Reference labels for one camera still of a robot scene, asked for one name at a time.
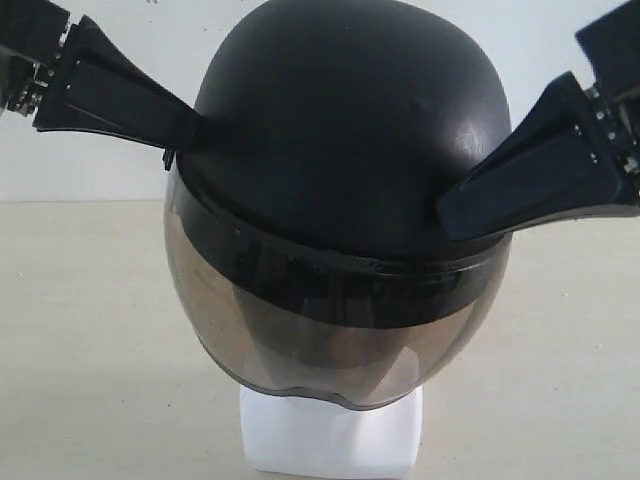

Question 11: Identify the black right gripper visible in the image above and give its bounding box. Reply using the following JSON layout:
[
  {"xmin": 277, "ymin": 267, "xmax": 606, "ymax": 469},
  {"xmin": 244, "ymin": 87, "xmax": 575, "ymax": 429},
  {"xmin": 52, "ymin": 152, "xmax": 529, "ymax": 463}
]
[{"xmin": 436, "ymin": 1, "xmax": 639, "ymax": 241}]

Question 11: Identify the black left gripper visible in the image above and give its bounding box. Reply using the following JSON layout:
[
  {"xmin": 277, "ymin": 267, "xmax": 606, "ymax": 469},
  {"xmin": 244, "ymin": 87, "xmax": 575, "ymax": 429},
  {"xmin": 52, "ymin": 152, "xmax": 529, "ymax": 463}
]
[{"xmin": 1, "ymin": 1, "xmax": 203, "ymax": 162}]

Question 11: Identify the black helmet with tinted visor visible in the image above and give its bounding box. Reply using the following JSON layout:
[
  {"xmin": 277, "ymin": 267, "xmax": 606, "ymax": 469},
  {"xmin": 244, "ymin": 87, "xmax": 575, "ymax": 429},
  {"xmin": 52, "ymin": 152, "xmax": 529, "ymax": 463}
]
[{"xmin": 164, "ymin": 1, "xmax": 511, "ymax": 411}]

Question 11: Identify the white mannequin head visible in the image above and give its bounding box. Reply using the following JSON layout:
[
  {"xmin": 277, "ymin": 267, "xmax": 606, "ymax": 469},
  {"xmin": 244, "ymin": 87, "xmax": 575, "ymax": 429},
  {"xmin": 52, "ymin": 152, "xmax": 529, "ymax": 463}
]
[{"xmin": 239, "ymin": 387, "xmax": 423, "ymax": 479}]

